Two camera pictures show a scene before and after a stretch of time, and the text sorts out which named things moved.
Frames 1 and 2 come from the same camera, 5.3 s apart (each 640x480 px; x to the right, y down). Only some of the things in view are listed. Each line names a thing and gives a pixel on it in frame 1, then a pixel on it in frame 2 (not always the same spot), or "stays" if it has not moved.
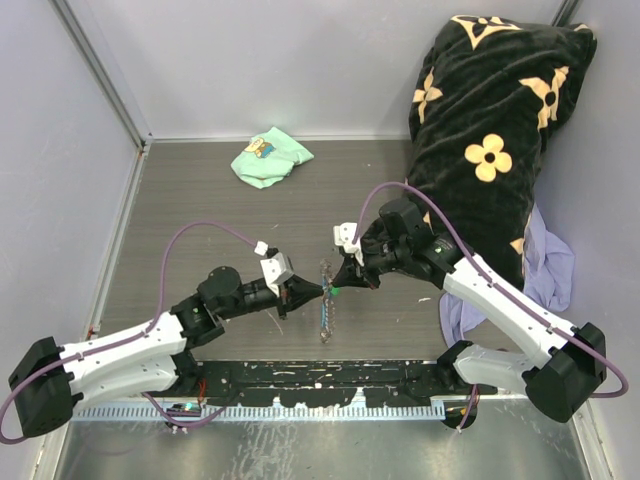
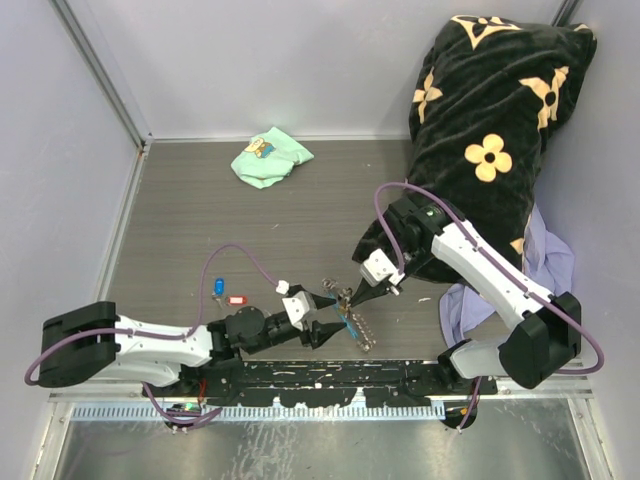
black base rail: (325, 382) stays
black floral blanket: (488, 96) stays
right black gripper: (349, 275) -> (366, 290)
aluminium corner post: (105, 67) stays
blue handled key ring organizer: (328, 310) -> (341, 298)
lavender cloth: (547, 270) stays
